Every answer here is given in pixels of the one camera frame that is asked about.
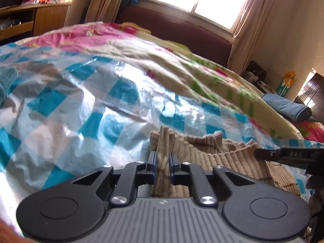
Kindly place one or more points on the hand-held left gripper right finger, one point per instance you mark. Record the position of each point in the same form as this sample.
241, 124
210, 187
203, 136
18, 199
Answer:
173, 168

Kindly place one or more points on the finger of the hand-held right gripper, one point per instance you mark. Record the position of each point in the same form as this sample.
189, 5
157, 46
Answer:
286, 154

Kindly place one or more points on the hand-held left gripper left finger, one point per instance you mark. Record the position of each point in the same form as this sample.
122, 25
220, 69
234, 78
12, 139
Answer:
153, 168

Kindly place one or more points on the beige striped knit sweater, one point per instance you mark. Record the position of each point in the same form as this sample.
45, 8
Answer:
227, 162

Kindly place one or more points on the blue roll pillow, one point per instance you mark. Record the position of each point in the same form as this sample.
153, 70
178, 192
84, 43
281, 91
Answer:
286, 106

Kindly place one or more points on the black box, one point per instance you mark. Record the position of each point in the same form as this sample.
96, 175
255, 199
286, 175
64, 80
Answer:
255, 70

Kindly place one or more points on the blue white checked plastic sheet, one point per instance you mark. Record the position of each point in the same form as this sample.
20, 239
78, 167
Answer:
76, 111

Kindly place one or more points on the floral bedsheet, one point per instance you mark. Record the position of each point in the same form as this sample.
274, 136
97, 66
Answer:
177, 63

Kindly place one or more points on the maroon sofa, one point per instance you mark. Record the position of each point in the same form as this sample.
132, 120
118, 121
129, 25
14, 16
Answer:
189, 33

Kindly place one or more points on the beige curtain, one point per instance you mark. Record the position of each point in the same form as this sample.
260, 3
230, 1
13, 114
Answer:
260, 17
106, 0

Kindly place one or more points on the blue towel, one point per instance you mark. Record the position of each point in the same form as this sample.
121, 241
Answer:
6, 86

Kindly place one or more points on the bright window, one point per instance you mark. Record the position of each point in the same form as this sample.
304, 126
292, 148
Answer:
202, 0

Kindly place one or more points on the wooden cabinet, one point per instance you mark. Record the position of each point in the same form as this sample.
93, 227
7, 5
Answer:
48, 17

